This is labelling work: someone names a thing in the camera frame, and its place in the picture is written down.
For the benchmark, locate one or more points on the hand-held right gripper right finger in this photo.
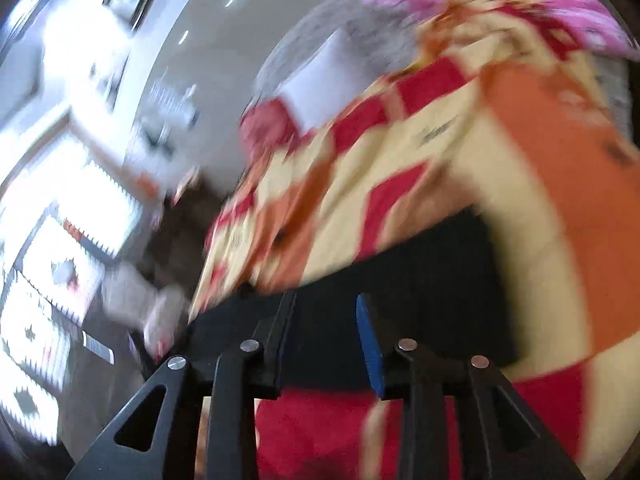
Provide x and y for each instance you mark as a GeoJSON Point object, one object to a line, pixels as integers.
{"type": "Point", "coordinates": [371, 355]}

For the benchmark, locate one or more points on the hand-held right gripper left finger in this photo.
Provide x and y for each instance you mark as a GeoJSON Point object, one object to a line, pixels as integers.
{"type": "Point", "coordinates": [280, 355]}

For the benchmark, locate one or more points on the black pants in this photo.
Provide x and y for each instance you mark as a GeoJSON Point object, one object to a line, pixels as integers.
{"type": "Point", "coordinates": [425, 285]}

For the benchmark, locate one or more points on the dark wooden desk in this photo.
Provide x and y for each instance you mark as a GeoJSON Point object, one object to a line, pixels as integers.
{"type": "Point", "coordinates": [190, 240]}

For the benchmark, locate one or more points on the white chair with lace cover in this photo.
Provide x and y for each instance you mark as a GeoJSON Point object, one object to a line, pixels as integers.
{"type": "Point", "coordinates": [130, 300]}

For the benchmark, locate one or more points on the red ruffled cushion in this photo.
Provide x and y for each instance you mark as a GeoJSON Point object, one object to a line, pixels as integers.
{"type": "Point", "coordinates": [270, 125]}

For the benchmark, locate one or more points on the barred window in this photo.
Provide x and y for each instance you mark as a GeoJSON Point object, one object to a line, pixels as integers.
{"type": "Point", "coordinates": [100, 200]}

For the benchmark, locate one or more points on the checkered printed blanket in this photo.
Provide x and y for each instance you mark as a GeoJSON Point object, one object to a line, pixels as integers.
{"type": "Point", "coordinates": [550, 160]}

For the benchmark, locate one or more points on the white pillow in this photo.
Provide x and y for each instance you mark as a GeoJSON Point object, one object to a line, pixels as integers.
{"type": "Point", "coordinates": [320, 80]}

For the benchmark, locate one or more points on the floral grey pillow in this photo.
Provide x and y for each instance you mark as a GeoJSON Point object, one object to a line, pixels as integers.
{"type": "Point", "coordinates": [320, 25]}

